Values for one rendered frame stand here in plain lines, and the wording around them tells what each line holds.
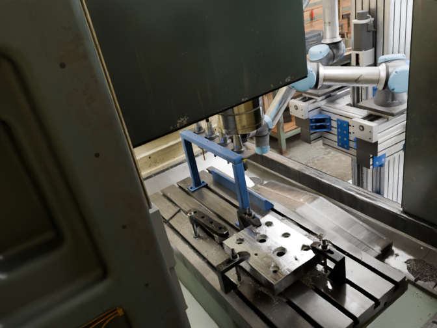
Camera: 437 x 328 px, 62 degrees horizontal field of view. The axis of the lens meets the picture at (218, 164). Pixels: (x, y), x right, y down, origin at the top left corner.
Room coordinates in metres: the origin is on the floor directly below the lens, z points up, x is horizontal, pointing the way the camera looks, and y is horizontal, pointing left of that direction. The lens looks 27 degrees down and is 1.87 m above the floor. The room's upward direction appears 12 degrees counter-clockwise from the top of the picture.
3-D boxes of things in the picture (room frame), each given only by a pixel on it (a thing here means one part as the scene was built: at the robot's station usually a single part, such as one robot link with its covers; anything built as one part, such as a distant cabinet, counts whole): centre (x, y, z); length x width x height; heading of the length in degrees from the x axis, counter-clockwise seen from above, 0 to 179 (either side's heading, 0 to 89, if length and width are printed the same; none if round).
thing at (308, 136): (2.11, -0.73, 0.89); 0.36 x 0.10 x 0.09; 113
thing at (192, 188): (1.68, 0.13, 1.05); 0.10 x 0.05 x 0.30; 118
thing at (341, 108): (1.92, -0.86, 0.94); 0.36 x 0.27 x 0.27; 23
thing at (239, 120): (1.14, -0.10, 1.47); 0.16 x 0.16 x 0.12
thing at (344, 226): (1.50, -0.36, 0.70); 0.90 x 0.30 x 0.16; 28
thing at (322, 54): (2.12, -0.71, 1.33); 0.13 x 0.12 x 0.14; 127
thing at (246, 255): (0.96, 0.02, 0.97); 0.13 x 0.03 x 0.15; 118
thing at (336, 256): (0.91, -0.29, 0.97); 0.13 x 0.03 x 0.15; 28
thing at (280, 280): (1.01, -0.12, 0.97); 0.29 x 0.23 x 0.05; 28
